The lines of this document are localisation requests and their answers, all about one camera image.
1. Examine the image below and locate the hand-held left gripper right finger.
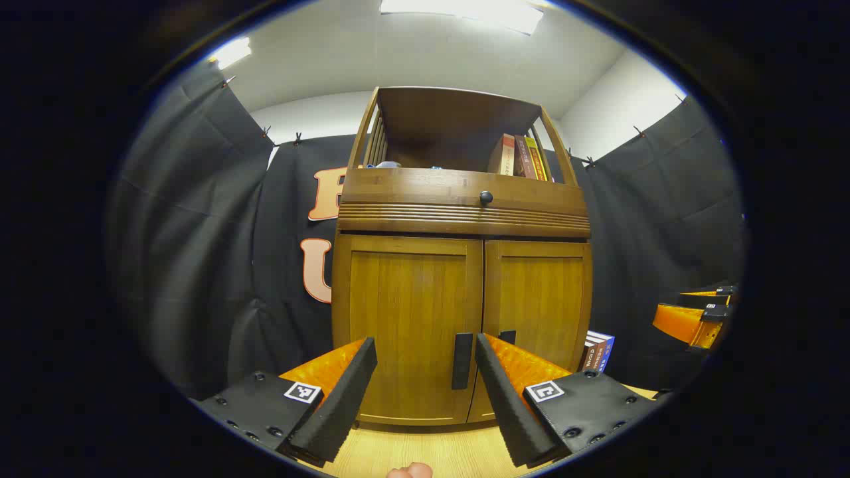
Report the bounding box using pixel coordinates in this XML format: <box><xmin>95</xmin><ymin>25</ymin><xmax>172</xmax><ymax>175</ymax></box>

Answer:
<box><xmin>473</xmin><ymin>332</ymin><xmax>665</xmax><ymax>469</ymax></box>

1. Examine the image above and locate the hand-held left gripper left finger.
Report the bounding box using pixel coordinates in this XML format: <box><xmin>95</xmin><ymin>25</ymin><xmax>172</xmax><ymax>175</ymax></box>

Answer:
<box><xmin>189</xmin><ymin>337</ymin><xmax>379</xmax><ymax>469</ymax></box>

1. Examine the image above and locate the wooden shoe cabinet door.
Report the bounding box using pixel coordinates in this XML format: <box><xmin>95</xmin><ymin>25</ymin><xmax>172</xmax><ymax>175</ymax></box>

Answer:
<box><xmin>467</xmin><ymin>239</ymin><xmax>593</xmax><ymax>424</ymax></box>
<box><xmin>332</xmin><ymin>234</ymin><xmax>484</xmax><ymax>426</ymax></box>

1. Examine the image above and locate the wooden double-door shoe cabinet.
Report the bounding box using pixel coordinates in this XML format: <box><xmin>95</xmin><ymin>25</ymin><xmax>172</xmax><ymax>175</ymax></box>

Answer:
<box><xmin>330</xmin><ymin>86</ymin><xmax>594</xmax><ymax>429</ymax></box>

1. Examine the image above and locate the blue white book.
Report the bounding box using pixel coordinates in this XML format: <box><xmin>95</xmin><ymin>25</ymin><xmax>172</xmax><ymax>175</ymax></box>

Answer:
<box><xmin>593</xmin><ymin>331</ymin><xmax>616</xmax><ymax>374</ymax></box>

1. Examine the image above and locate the brown book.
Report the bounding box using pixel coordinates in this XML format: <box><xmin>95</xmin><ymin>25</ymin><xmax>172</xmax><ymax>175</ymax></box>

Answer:
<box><xmin>578</xmin><ymin>337</ymin><xmax>602</xmax><ymax>372</ymax></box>

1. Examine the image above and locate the yellow book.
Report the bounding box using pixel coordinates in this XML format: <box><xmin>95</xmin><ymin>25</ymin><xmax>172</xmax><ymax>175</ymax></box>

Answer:
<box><xmin>525</xmin><ymin>136</ymin><xmax>551</xmax><ymax>182</ymax></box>

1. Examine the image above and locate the black backdrop cloth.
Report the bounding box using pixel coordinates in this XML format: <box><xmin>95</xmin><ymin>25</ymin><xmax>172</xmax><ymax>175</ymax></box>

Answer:
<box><xmin>106</xmin><ymin>60</ymin><xmax>750</xmax><ymax>402</ymax></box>

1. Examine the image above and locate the wooden drawer with black knob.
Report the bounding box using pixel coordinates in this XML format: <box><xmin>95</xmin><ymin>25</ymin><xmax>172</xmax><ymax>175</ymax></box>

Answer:
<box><xmin>341</xmin><ymin>167</ymin><xmax>589</xmax><ymax>214</ymax></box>

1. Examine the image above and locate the dark red book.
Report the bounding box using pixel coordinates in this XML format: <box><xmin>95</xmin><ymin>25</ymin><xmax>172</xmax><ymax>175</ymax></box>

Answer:
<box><xmin>513</xmin><ymin>135</ymin><xmax>537</xmax><ymax>179</ymax></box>

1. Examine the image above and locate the ceiling light panel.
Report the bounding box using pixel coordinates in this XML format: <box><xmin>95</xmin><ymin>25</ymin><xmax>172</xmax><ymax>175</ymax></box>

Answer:
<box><xmin>211</xmin><ymin>37</ymin><xmax>253</xmax><ymax>70</ymax></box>
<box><xmin>380</xmin><ymin>0</ymin><xmax>545</xmax><ymax>35</ymax></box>

